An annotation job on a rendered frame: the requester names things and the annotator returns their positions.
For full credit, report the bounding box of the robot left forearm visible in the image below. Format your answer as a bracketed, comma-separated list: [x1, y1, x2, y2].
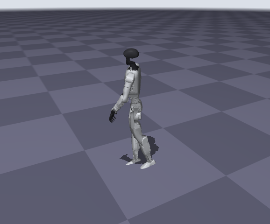
[111, 95, 124, 113]

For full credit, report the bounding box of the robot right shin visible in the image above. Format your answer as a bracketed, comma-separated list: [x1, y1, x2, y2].
[132, 134, 140, 160]

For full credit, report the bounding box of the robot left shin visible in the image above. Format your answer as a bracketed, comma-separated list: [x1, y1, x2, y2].
[138, 137, 152, 163]

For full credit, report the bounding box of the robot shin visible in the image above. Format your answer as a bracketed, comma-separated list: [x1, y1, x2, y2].
[132, 134, 140, 160]
[138, 137, 152, 163]

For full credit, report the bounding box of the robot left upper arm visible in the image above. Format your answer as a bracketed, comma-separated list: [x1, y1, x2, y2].
[122, 73, 135, 103]

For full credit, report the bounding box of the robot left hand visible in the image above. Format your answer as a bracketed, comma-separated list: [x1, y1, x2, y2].
[109, 110, 117, 123]

